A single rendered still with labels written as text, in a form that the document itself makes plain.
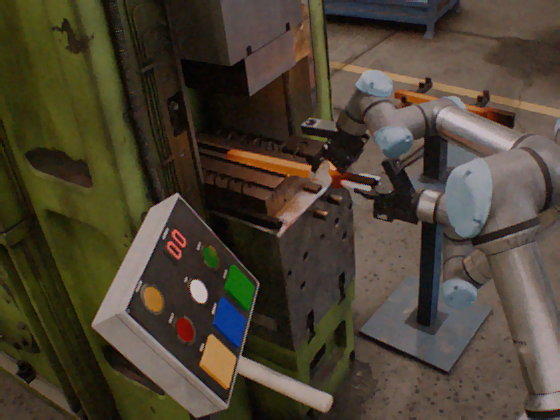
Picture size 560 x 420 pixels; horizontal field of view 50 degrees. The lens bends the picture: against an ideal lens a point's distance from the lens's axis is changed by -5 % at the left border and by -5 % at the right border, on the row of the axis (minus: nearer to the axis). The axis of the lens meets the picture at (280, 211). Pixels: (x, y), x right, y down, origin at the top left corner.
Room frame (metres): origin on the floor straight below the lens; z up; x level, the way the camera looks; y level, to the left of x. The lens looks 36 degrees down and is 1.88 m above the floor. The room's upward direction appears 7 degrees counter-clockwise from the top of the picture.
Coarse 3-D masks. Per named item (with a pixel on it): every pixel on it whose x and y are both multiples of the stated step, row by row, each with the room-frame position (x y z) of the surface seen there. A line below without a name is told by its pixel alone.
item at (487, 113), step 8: (400, 96) 1.81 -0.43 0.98; (408, 96) 1.79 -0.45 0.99; (416, 96) 1.77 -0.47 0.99; (424, 96) 1.77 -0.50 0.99; (432, 96) 1.76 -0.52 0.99; (464, 104) 1.68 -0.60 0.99; (472, 112) 1.64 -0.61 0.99; (480, 112) 1.62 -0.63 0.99; (488, 112) 1.61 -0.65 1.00; (496, 112) 1.59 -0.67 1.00; (504, 112) 1.59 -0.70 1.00; (512, 112) 1.58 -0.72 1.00; (496, 120) 1.60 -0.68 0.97; (504, 120) 1.58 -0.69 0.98; (512, 120) 1.56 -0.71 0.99; (512, 128) 1.56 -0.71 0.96
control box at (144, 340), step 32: (160, 224) 0.97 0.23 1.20; (192, 224) 1.02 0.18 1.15; (128, 256) 0.92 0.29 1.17; (160, 256) 0.89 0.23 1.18; (192, 256) 0.95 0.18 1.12; (224, 256) 1.02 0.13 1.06; (128, 288) 0.80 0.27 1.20; (160, 288) 0.83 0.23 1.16; (256, 288) 1.01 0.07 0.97; (96, 320) 0.76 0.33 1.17; (128, 320) 0.73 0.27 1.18; (160, 320) 0.77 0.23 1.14; (192, 320) 0.82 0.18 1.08; (128, 352) 0.74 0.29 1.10; (160, 352) 0.72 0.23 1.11; (192, 352) 0.76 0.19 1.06; (160, 384) 0.73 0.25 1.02; (192, 384) 0.72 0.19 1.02
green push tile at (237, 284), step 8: (232, 264) 1.01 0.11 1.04; (232, 272) 0.99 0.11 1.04; (240, 272) 1.00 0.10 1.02; (232, 280) 0.97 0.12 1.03; (240, 280) 0.99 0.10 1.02; (248, 280) 1.00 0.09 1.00; (224, 288) 0.94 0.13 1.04; (232, 288) 0.95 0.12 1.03; (240, 288) 0.97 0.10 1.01; (248, 288) 0.98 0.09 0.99; (232, 296) 0.94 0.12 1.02; (240, 296) 0.95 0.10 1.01; (248, 296) 0.96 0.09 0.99; (240, 304) 0.93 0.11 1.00; (248, 304) 0.95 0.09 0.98
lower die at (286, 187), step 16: (208, 144) 1.61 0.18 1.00; (224, 144) 1.61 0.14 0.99; (240, 144) 1.60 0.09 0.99; (208, 160) 1.54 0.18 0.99; (224, 160) 1.52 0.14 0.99; (240, 160) 1.50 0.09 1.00; (304, 160) 1.47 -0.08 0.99; (208, 176) 1.47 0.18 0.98; (224, 176) 1.45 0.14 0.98; (240, 176) 1.43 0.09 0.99; (256, 176) 1.42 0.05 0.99; (272, 176) 1.41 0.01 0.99; (208, 192) 1.44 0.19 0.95; (224, 192) 1.40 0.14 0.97; (240, 192) 1.37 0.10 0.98; (256, 192) 1.36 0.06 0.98; (272, 192) 1.35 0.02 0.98; (288, 192) 1.40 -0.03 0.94; (256, 208) 1.34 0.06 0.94; (272, 208) 1.34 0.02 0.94
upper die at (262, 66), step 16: (288, 32) 1.46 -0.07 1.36; (272, 48) 1.40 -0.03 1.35; (288, 48) 1.46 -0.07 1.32; (192, 64) 1.42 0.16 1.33; (208, 64) 1.39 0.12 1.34; (240, 64) 1.33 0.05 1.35; (256, 64) 1.35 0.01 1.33; (272, 64) 1.40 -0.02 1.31; (288, 64) 1.45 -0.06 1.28; (192, 80) 1.42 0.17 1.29; (208, 80) 1.39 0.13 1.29; (224, 80) 1.36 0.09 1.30; (240, 80) 1.33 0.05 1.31; (256, 80) 1.34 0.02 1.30; (272, 80) 1.39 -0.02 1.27
